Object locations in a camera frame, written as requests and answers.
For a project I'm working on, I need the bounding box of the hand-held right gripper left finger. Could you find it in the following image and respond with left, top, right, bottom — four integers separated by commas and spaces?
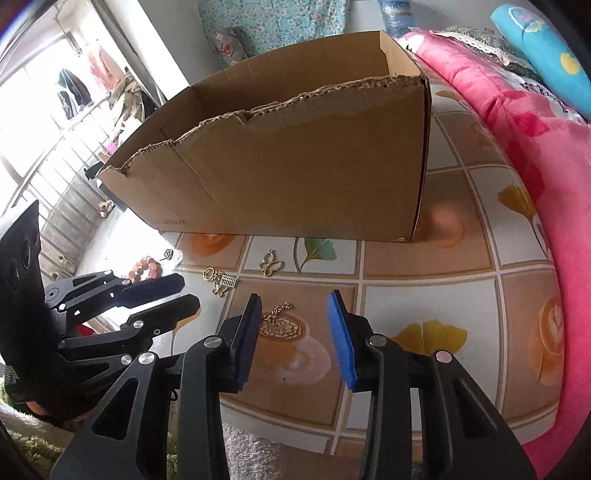
51, 293, 263, 480

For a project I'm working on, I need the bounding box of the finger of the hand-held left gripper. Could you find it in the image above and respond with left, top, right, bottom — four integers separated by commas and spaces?
44, 270, 185, 315
60, 295, 201, 363

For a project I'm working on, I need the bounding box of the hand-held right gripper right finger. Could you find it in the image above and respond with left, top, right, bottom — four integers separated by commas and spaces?
326, 290, 536, 480

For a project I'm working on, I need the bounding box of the peach bead bracelet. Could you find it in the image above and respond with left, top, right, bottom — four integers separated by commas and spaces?
127, 258, 165, 283

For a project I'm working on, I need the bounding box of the gold chain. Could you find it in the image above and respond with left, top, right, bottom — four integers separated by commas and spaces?
262, 301, 294, 320

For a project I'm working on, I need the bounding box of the gold abacus charm keychain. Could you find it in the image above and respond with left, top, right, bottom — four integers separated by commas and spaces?
202, 267, 239, 297

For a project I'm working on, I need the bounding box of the gold butterfly charm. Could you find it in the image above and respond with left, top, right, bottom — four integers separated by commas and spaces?
257, 249, 286, 278

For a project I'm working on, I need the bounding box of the brown cardboard box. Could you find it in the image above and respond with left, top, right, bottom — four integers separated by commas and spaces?
97, 30, 432, 243

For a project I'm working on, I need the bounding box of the tile patterned table cover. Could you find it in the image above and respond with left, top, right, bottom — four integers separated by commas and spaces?
152, 78, 568, 444

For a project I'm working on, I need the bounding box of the white fleece blanket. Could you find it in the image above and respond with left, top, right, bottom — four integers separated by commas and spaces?
222, 418, 370, 480

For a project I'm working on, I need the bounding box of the green fluffy rug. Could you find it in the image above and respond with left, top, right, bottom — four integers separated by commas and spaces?
0, 381, 61, 467

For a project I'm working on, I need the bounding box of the row of hanging clothes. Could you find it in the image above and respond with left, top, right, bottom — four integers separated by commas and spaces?
55, 44, 158, 134

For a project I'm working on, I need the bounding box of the grey patterned pillow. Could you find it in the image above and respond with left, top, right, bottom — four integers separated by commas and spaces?
209, 28, 247, 65

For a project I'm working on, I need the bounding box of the pink floral blanket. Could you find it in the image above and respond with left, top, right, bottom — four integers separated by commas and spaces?
399, 28, 591, 467

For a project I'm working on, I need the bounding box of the teal floral hanging cloth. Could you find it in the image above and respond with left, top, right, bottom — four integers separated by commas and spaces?
198, 0, 349, 58

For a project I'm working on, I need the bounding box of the blue water jug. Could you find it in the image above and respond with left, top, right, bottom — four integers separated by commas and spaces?
379, 0, 414, 35

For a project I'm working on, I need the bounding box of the lace trimmed grey pillow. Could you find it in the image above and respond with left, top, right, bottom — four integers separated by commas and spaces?
441, 25, 543, 81

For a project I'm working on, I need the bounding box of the blue cartoon pillow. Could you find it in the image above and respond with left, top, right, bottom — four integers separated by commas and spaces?
490, 4, 591, 100

